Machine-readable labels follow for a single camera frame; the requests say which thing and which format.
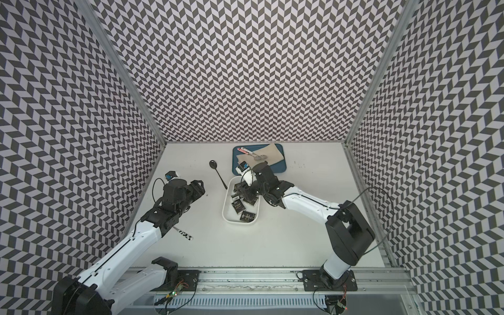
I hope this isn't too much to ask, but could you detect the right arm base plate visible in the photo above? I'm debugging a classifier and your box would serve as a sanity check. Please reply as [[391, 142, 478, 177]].
[[301, 269, 358, 292]]

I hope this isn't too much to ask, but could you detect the aluminium front rail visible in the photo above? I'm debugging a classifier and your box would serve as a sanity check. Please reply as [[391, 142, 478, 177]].
[[117, 267, 418, 296]]

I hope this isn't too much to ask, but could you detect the white plastic storage box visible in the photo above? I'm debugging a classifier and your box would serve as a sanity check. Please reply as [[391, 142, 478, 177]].
[[222, 176, 261, 225]]

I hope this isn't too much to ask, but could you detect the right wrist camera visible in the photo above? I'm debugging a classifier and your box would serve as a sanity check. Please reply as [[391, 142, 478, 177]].
[[233, 161, 249, 176]]

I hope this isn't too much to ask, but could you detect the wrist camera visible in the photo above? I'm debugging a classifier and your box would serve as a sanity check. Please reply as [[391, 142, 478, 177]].
[[165, 171, 178, 182], [233, 161, 249, 176]]

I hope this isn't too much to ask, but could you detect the teal plastic tray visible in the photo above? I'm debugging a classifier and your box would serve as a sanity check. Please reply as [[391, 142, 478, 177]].
[[231, 143, 287, 176]]

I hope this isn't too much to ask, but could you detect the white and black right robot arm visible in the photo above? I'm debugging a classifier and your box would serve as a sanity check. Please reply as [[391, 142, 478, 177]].
[[241, 162, 375, 290]]

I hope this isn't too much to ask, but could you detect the black tissue pack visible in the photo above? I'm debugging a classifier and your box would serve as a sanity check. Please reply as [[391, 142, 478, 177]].
[[242, 193, 259, 206], [232, 199, 245, 215], [240, 211, 257, 223], [233, 181, 249, 196]]

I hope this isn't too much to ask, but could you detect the white handled spoon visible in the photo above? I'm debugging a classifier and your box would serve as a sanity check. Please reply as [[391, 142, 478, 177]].
[[240, 147, 268, 161]]

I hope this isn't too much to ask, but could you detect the beige folded cloth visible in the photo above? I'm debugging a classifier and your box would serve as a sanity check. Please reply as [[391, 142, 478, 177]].
[[236, 144, 285, 168]]

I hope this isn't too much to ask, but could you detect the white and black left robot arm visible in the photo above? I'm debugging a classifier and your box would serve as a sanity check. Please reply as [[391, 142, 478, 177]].
[[51, 178, 206, 314]]

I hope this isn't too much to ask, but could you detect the black metal spoon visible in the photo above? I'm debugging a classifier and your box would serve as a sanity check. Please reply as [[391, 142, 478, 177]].
[[209, 160, 228, 190]]

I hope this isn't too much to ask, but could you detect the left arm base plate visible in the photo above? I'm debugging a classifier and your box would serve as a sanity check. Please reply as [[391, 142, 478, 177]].
[[153, 269, 200, 292]]

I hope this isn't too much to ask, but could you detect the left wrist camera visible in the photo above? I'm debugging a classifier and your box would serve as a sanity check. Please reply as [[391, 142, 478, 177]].
[[165, 171, 178, 182]]

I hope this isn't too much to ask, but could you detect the pink handled spoon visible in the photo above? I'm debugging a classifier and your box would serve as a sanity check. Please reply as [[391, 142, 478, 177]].
[[238, 147, 263, 161]]

